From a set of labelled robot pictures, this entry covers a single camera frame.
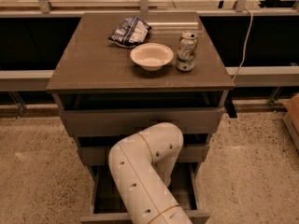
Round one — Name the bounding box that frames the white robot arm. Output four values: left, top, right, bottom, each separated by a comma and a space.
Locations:
108, 122, 192, 224

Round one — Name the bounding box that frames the grey drawer cabinet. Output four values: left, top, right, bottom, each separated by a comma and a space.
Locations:
45, 11, 235, 224

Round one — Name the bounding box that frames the top grey drawer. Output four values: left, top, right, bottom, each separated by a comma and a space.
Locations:
61, 108, 224, 137

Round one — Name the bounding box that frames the grey drawer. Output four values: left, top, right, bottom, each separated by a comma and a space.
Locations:
78, 144, 209, 166
80, 163, 210, 224
61, 108, 224, 137

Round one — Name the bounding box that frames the middle grey drawer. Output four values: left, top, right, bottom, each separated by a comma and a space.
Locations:
78, 144, 209, 166

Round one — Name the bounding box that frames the bottom grey drawer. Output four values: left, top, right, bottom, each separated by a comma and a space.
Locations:
80, 163, 210, 224

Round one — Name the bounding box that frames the white bowl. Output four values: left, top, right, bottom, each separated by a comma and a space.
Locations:
130, 43, 174, 71

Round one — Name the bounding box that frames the green white soda can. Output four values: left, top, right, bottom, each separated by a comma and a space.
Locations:
176, 32, 199, 72

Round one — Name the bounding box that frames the blue white chip bag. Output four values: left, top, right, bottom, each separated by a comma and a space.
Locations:
108, 16, 151, 48

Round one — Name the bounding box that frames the wooden box at right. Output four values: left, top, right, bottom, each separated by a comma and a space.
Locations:
283, 93, 299, 150

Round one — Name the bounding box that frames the white cable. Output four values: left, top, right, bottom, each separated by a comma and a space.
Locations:
231, 7, 253, 82

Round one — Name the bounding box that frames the metal railing frame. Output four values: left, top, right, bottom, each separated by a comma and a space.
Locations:
0, 0, 299, 93

